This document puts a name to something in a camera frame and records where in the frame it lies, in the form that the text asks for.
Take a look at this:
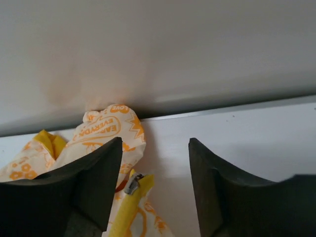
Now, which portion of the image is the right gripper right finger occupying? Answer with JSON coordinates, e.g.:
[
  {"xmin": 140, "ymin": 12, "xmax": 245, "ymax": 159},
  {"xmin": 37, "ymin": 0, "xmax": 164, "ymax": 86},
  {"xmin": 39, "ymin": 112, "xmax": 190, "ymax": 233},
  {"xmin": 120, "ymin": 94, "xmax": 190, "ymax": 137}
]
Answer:
[{"xmin": 189, "ymin": 138, "xmax": 316, "ymax": 237}]

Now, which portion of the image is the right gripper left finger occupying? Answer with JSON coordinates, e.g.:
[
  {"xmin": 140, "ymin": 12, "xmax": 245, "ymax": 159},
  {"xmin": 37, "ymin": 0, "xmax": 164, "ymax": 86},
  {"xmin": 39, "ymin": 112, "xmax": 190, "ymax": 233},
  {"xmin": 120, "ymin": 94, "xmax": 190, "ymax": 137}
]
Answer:
[{"xmin": 0, "ymin": 137, "xmax": 122, "ymax": 237}]

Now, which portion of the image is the yellow and patterned jacket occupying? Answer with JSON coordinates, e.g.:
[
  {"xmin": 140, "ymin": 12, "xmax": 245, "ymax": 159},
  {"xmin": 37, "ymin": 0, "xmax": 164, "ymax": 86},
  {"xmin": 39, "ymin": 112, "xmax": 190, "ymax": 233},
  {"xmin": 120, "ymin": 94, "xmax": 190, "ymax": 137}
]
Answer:
[{"xmin": 0, "ymin": 104, "xmax": 172, "ymax": 237}]

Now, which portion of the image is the silver zipper slider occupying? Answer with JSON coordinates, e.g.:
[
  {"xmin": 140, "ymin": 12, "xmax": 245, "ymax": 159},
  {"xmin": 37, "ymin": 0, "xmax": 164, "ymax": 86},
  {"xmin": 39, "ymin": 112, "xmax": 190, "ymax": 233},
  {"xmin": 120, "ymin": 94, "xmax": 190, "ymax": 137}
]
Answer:
[{"xmin": 123, "ymin": 173, "xmax": 145, "ymax": 196}]

